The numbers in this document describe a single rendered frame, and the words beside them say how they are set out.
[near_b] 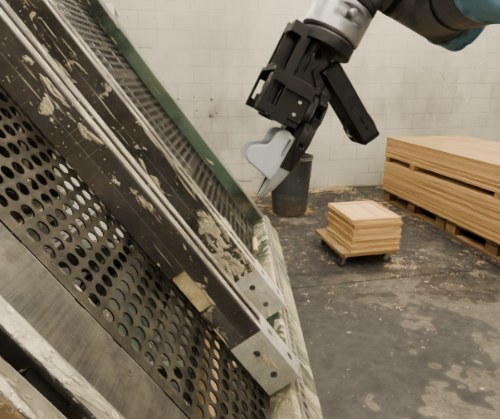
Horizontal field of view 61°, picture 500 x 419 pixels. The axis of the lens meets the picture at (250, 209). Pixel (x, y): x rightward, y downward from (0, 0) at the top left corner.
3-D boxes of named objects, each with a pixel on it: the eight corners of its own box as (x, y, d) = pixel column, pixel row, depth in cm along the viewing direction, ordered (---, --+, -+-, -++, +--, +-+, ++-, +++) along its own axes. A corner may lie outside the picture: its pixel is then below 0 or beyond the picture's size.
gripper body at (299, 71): (242, 108, 57) (284, 22, 55) (296, 137, 59) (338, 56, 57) (254, 112, 50) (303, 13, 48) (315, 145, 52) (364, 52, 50)
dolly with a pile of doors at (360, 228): (399, 263, 352) (404, 217, 340) (340, 269, 341) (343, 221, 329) (365, 238, 409) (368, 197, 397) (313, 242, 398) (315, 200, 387)
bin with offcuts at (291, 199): (318, 216, 473) (321, 158, 454) (273, 219, 463) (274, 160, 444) (303, 204, 521) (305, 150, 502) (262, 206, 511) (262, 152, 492)
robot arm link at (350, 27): (355, 26, 57) (386, 17, 49) (338, 58, 57) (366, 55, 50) (308, -5, 54) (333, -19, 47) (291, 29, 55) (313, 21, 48)
